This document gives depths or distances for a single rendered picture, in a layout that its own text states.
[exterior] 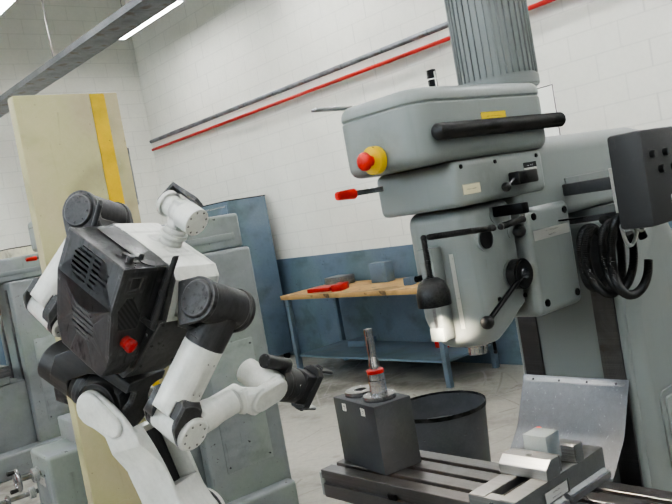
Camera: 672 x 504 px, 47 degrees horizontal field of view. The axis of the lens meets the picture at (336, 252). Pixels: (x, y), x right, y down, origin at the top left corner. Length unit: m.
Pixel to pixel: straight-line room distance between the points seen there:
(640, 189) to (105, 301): 1.16
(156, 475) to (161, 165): 9.78
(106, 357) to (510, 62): 1.15
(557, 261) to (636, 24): 4.49
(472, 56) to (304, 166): 6.93
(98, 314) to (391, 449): 0.86
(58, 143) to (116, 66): 8.61
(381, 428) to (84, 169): 1.68
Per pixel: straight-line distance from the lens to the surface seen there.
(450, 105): 1.65
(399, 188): 1.74
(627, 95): 6.29
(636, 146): 1.77
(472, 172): 1.68
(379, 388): 2.09
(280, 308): 9.26
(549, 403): 2.20
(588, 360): 2.14
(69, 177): 3.14
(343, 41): 8.22
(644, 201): 1.78
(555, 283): 1.89
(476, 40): 1.95
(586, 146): 2.09
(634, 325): 2.08
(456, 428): 3.73
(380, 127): 1.63
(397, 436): 2.09
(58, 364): 1.99
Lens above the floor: 1.67
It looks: 3 degrees down
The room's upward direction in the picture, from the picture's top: 10 degrees counter-clockwise
